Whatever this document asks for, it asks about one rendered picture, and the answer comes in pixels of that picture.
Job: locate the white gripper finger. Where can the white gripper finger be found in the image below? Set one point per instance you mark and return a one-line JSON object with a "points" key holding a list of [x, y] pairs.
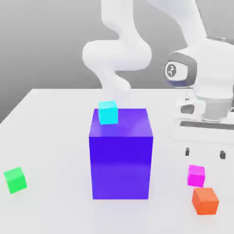
{"points": [[222, 154], [187, 151]]}

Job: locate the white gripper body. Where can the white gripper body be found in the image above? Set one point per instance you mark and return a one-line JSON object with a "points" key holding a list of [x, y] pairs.
{"points": [[204, 134]]}

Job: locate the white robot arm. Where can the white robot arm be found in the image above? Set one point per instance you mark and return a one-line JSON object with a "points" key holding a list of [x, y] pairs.
{"points": [[117, 56]]}

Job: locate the small magenta cube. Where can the small magenta cube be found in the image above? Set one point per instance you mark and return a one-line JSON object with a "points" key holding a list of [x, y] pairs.
{"points": [[196, 176]]}

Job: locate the small orange cube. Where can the small orange cube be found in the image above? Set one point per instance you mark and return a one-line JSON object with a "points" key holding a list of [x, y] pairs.
{"points": [[205, 202]]}

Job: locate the small cyan cube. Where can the small cyan cube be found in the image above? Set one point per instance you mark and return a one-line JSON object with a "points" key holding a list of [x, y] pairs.
{"points": [[108, 114]]}

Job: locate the small green cube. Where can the small green cube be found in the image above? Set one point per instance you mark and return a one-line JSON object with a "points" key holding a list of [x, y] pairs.
{"points": [[15, 181]]}

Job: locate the large purple box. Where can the large purple box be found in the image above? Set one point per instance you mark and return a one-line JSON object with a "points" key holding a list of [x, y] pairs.
{"points": [[120, 164]]}

